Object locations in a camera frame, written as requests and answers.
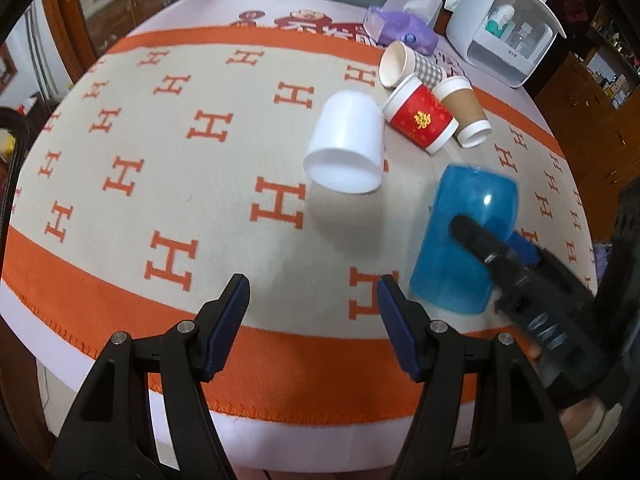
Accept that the blue translucent plastic cup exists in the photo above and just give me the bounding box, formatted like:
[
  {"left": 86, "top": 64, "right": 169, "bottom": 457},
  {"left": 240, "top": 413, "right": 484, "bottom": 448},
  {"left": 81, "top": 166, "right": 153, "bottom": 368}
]
[{"left": 410, "top": 165, "right": 518, "bottom": 315}]

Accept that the brown paper cup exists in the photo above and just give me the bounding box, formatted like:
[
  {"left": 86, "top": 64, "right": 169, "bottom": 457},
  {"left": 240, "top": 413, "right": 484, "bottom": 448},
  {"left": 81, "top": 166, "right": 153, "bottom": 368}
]
[{"left": 433, "top": 76, "right": 492, "bottom": 148}]

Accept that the red paper cup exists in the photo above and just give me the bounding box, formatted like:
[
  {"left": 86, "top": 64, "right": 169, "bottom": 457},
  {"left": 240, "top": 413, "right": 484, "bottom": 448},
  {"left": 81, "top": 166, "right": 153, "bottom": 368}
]
[{"left": 382, "top": 74, "right": 459, "bottom": 155}]

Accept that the white plastic cup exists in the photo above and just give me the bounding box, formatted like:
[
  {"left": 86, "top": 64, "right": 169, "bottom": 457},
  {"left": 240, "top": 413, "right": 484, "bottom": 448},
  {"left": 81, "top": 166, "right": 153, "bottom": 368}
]
[{"left": 303, "top": 90, "right": 385, "bottom": 194}]

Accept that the grey checkered paper cup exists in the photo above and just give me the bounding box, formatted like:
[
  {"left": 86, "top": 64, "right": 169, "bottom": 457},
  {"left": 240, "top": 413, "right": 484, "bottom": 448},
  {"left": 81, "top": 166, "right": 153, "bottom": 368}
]
[{"left": 378, "top": 41, "right": 446, "bottom": 89}]

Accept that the white appliance box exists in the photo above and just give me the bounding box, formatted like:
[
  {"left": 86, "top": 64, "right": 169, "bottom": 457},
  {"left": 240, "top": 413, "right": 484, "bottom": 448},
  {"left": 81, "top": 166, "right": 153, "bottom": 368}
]
[{"left": 445, "top": 0, "right": 566, "bottom": 88}]

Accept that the purple tissue pack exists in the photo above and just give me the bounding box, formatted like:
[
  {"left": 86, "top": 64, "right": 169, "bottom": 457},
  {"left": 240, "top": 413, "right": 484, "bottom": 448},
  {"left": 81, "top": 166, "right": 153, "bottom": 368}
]
[{"left": 362, "top": 6, "right": 438, "bottom": 55}]

